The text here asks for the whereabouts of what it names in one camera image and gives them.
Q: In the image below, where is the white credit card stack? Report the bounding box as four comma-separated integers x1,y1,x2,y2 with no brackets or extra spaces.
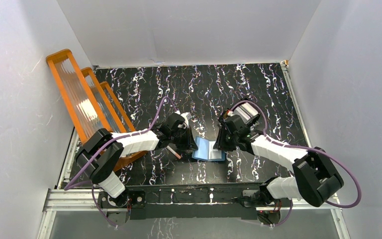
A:
233,103,259,124

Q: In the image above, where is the white striped credit card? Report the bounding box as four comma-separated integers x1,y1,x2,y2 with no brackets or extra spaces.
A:
208,149,225,161

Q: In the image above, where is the blue leather card holder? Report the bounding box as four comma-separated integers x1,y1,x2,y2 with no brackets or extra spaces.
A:
191,136,216,162

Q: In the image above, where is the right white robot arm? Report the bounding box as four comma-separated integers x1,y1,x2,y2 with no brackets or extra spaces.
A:
214,114,344,207

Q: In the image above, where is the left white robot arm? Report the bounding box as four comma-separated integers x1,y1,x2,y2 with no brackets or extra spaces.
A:
75,112,198,207

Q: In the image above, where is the black card box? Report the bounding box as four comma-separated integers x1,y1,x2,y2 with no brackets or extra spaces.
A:
218,98,261,126

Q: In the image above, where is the white pink pen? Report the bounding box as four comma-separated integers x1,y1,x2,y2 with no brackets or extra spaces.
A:
166,146,182,159

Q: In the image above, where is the orange tiered organizer rack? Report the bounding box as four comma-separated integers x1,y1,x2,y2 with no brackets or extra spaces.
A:
46,49,147,172

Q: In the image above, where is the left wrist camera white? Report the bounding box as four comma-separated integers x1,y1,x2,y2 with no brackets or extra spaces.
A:
180,112,191,128

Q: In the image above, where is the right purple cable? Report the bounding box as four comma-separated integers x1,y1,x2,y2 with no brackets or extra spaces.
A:
229,100,362,228

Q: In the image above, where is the purple cable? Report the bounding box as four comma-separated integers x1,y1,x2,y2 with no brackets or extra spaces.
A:
229,100,362,228
64,96,179,228

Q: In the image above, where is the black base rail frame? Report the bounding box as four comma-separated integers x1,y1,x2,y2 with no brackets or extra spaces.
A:
42,181,343,228

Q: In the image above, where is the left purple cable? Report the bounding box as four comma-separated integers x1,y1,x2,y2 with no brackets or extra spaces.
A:
64,96,179,228

